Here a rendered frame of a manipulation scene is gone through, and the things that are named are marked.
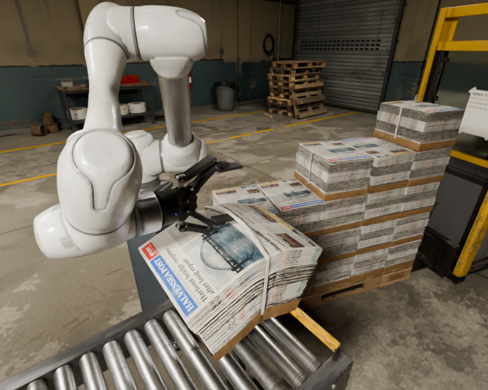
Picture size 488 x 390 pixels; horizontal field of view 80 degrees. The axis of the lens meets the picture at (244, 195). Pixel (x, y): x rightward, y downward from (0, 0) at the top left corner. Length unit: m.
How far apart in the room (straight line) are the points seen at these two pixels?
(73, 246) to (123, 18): 0.59
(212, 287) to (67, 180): 0.38
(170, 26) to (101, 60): 0.20
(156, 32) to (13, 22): 6.76
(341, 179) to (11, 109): 6.89
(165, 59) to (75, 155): 0.57
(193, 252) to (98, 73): 0.48
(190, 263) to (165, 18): 0.63
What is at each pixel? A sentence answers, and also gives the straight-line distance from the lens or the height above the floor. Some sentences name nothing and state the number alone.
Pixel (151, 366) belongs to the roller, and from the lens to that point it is 0.99.
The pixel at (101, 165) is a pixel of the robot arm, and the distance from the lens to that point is 0.40.
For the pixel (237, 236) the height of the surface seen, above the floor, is 1.17.
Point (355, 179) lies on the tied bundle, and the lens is 1.75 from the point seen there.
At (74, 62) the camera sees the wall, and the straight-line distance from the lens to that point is 7.68.
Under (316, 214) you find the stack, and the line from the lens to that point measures 1.71.
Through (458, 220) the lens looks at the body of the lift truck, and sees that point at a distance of 2.78.
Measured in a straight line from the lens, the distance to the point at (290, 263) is 0.78.
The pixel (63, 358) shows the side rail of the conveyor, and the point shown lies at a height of 0.80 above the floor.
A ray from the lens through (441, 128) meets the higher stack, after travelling 2.08.
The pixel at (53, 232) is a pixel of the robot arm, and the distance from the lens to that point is 0.56.
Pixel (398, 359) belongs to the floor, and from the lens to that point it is 2.12.
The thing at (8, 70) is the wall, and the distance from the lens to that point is 7.58.
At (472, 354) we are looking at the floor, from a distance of 2.37.
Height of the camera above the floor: 1.61
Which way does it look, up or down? 27 degrees down
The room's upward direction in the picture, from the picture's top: straight up
